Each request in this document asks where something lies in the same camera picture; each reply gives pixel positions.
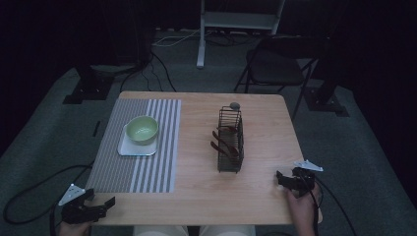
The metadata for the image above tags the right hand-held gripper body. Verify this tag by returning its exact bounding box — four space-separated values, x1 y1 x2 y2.
289 159 325 199

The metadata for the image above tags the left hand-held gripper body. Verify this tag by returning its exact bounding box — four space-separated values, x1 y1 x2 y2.
58 183 108 225

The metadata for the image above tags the person's left hand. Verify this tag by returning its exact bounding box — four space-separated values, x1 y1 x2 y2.
57 220 93 236

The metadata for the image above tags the person's right hand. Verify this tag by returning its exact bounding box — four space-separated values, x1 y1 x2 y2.
286 185 325 236

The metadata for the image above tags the grey striped placemat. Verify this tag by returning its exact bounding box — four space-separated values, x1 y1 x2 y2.
85 98 183 194

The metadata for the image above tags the white square plate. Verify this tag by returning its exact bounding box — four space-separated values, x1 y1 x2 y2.
117 123 159 157

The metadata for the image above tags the dark red spoon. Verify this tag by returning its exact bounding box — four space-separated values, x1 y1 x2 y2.
211 130 241 157
209 141 238 161

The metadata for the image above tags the wooden table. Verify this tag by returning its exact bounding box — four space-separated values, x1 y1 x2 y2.
88 90 324 226

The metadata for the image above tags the green bowl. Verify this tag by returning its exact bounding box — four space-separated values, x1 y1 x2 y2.
125 115 159 147

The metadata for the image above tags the black stand with base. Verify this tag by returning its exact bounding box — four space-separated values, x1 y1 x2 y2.
62 0 153 105
303 29 350 118

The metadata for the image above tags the black folding chair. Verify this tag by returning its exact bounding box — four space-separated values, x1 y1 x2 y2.
233 34 329 120

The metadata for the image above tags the white metal stand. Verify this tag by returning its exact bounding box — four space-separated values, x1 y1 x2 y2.
196 0 287 69

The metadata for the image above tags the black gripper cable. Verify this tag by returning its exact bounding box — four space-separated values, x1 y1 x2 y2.
2 162 95 236
311 178 359 236

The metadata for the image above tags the black wire rack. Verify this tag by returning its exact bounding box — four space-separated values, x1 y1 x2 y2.
216 105 245 174

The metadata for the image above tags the black floor cable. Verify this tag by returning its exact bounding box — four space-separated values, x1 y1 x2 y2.
119 51 178 93

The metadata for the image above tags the white floor cable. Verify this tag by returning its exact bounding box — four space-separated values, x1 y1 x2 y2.
151 29 214 48

